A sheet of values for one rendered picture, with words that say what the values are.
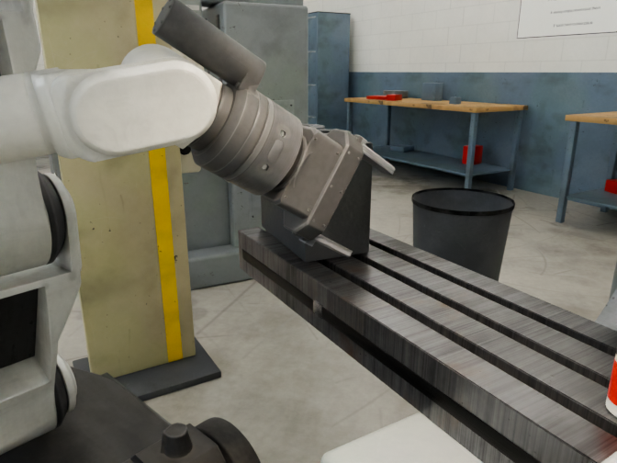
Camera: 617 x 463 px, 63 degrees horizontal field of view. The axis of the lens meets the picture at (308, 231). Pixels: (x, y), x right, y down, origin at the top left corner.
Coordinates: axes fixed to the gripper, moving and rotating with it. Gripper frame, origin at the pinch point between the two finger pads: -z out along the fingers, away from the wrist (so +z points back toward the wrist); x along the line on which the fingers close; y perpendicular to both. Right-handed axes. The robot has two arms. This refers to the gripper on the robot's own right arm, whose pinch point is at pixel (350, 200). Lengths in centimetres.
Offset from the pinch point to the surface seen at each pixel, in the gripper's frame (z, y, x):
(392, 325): -12.4, -2.7, -10.7
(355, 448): -7.8, -10.4, -23.0
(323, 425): -97, 83, -66
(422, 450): -12.8, -14.1, -19.9
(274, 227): -13.2, 34.6, -7.8
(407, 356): -12.9, -6.5, -12.9
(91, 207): -7, 146, -35
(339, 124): -369, 613, 153
